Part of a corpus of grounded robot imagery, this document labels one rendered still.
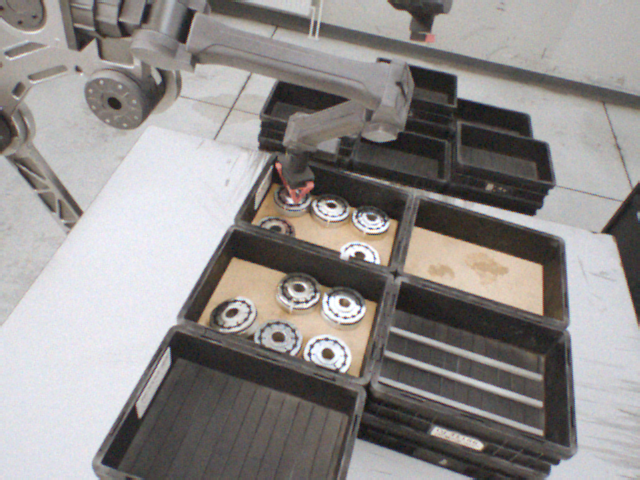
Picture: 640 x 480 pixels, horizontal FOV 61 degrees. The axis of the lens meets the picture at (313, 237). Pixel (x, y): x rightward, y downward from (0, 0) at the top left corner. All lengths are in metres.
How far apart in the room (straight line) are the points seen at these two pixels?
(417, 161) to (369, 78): 1.69
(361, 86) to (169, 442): 0.72
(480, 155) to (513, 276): 1.07
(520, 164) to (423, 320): 1.36
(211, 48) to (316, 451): 0.74
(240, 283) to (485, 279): 0.63
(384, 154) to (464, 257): 1.10
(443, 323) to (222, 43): 0.81
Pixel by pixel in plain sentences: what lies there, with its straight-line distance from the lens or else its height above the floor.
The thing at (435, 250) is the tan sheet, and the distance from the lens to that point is 1.49.
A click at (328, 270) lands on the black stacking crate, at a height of 0.89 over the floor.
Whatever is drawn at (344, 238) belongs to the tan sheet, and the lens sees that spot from 1.43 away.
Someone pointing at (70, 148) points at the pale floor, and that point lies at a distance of 3.04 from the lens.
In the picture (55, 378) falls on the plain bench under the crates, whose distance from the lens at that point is 1.36.
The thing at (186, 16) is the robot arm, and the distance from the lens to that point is 0.91.
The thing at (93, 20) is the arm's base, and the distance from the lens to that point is 0.91.
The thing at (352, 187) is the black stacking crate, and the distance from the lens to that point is 1.48.
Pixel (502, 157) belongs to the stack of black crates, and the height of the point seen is 0.49.
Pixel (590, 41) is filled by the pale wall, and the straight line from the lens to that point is 4.29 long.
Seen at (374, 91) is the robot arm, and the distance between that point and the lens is 0.86.
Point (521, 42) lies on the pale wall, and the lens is 4.22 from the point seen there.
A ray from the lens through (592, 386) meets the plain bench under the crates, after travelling 1.60.
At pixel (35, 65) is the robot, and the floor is 1.10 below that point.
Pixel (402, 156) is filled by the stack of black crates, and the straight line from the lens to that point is 2.53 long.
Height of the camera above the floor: 1.85
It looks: 46 degrees down
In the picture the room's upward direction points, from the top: 12 degrees clockwise
